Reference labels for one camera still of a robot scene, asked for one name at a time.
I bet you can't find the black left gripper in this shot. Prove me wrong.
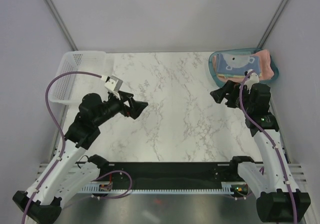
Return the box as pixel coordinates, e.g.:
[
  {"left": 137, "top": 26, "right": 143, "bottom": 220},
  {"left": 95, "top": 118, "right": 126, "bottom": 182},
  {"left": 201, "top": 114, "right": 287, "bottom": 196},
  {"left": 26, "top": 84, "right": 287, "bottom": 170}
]
[{"left": 93, "top": 90, "right": 148, "bottom": 127}]

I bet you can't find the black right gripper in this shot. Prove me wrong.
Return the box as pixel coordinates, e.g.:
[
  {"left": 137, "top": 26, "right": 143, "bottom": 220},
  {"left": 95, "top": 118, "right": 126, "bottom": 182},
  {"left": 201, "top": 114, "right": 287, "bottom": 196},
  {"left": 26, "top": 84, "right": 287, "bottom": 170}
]
[{"left": 210, "top": 80, "right": 254, "bottom": 113}]

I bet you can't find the yellow green towel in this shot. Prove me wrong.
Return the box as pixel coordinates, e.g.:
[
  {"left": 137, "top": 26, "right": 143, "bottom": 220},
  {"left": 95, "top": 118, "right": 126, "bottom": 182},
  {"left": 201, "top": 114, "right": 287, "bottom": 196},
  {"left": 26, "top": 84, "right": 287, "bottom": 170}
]
[{"left": 216, "top": 72, "right": 263, "bottom": 81}]

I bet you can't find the blue towel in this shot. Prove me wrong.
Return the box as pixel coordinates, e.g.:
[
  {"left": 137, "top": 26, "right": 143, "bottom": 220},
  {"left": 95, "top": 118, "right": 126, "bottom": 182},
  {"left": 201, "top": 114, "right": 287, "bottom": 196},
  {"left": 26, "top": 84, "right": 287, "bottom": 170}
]
[{"left": 216, "top": 53, "right": 261, "bottom": 75}]

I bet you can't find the pink terry towel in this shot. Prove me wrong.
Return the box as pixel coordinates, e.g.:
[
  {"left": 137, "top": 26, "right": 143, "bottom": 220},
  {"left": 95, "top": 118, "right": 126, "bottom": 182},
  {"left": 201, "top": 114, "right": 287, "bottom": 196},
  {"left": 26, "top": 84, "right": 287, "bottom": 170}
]
[{"left": 211, "top": 50, "right": 275, "bottom": 83}]

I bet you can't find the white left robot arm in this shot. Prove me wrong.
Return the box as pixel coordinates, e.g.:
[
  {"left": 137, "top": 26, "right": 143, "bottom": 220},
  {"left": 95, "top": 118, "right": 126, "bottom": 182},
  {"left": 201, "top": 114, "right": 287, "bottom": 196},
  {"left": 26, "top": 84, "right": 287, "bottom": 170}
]
[{"left": 13, "top": 91, "right": 148, "bottom": 223}]

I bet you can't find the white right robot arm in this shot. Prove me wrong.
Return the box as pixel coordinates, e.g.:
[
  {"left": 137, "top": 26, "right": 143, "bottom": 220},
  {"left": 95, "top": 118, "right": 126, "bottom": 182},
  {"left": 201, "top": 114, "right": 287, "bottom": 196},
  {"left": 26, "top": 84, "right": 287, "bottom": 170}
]
[{"left": 210, "top": 81, "right": 311, "bottom": 223}]

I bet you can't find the teal transparent plastic tray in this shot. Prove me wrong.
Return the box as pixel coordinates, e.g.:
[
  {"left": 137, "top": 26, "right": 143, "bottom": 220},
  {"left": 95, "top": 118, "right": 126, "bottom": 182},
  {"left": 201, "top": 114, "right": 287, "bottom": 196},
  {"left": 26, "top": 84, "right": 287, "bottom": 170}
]
[{"left": 208, "top": 48, "right": 279, "bottom": 87}]

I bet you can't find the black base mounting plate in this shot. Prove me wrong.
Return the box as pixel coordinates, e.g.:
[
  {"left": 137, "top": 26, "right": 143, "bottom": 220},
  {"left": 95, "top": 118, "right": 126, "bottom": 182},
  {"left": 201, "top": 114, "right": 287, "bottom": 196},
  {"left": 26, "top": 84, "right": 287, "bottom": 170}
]
[{"left": 89, "top": 158, "right": 244, "bottom": 188}]

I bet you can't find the white plastic basket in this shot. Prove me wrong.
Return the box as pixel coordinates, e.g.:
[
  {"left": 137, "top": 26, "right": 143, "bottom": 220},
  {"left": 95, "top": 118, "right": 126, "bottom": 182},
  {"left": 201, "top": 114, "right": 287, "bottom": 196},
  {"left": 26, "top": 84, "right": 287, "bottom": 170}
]
[{"left": 48, "top": 51, "right": 107, "bottom": 105}]

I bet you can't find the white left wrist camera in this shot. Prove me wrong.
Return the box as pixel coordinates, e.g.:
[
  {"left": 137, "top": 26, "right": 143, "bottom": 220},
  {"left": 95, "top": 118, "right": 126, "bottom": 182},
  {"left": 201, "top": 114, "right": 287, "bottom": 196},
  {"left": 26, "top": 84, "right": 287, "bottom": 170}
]
[{"left": 100, "top": 75, "right": 123, "bottom": 100}]

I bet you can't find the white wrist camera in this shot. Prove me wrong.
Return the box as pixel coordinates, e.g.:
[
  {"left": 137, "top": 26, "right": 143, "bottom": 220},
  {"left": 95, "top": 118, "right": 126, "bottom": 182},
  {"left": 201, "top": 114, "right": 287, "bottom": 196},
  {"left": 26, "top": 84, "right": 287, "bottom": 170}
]
[
  {"left": 100, "top": 75, "right": 123, "bottom": 100},
  {"left": 244, "top": 69, "right": 260, "bottom": 91}
]

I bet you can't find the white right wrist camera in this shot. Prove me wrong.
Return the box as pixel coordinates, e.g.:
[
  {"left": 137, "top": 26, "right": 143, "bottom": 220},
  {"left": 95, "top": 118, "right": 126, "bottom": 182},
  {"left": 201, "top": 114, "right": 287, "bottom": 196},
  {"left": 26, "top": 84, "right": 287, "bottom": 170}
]
[{"left": 244, "top": 69, "right": 260, "bottom": 91}]

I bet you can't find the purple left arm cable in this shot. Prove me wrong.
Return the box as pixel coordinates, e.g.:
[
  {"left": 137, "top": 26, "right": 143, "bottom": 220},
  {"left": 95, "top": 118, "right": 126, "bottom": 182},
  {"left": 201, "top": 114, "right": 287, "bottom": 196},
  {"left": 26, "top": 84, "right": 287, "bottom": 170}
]
[{"left": 21, "top": 71, "right": 133, "bottom": 224}]

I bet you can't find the white slotted cable duct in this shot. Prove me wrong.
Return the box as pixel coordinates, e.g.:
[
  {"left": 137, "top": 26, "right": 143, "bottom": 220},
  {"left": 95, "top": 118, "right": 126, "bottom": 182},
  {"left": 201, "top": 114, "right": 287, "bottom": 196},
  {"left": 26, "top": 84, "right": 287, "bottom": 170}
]
[{"left": 79, "top": 180, "right": 233, "bottom": 194}]

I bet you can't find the silver aluminium rail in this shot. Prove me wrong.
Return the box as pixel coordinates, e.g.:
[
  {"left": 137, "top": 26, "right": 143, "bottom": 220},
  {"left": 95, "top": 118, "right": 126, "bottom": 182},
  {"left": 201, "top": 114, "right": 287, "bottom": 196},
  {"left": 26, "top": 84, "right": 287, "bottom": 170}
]
[{"left": 288, "top": 163, "right": 307, "bottom": 184}]

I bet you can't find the right corner frame post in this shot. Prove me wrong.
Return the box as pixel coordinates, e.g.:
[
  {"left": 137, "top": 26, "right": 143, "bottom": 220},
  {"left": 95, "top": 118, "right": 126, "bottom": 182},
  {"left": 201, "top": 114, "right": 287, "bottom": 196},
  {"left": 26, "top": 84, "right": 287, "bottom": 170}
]
[{"left": 257, "top": 0, "right": 291, "bottom": 49}]

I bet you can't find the corner frame post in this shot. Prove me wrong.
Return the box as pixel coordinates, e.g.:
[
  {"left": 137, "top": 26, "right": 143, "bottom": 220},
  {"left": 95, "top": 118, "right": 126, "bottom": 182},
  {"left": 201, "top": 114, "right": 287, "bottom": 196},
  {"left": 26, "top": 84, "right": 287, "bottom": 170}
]
[
  {"left": 43, "top": 0, "right": 78, "bottom": 51},
  {"left": 257, "top": 0, "right": 291, "bottom": 49}
]

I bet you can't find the left corner frame post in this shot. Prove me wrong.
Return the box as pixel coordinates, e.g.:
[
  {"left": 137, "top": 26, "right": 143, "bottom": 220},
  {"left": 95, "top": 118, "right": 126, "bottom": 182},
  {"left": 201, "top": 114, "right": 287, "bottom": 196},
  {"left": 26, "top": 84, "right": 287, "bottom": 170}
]
[{"left": 43, "top": 0, "right": 78, "bottom": 51}]

